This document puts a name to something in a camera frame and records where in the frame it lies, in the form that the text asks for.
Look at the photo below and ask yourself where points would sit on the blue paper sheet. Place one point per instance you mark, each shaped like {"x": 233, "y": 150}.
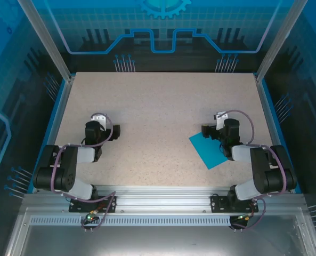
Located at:
{"x": 208, "y": 152}

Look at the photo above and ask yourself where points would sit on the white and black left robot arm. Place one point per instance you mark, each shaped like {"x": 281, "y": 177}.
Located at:
{"x": 64, "y": 170}

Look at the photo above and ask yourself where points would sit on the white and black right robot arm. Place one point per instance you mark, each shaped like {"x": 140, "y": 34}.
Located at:
{"x": 269, "y": 173}

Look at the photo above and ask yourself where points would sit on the blue table edge strip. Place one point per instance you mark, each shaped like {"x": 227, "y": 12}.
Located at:
{"x": 280, "y": 133}
{"x": 49, "y": 133}

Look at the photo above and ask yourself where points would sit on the metal tray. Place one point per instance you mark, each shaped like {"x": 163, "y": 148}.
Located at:
{"x": 160, "y": 240}

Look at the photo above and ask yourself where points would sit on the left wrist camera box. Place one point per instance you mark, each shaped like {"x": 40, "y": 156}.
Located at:
{"x": 97, "y": 117}

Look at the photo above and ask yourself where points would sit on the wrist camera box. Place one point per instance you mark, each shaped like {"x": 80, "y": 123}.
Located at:
{"x": 221, "y": 116}
{"x": 97, "y": 117}

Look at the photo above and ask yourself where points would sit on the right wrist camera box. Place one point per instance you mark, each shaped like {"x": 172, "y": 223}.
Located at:
{"x": 221, "y": 116}

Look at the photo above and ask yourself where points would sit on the aluminium side rail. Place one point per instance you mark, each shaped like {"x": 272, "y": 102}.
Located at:
{"x": 55, "y": 133}
{"x": 273, "y": 133}

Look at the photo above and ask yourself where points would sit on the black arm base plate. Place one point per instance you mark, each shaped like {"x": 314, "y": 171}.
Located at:
{"x": 73, "y": 206}
{"x": 217, "y": 204}

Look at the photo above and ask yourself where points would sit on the aluminium mounting rail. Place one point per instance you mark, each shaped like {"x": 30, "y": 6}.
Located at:
{"x": 160, "y": 197}

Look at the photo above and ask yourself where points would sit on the aluminium corner post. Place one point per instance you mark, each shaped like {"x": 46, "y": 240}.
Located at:
{"x": 49, "y": 40}
{"x": 279, "y": 40}

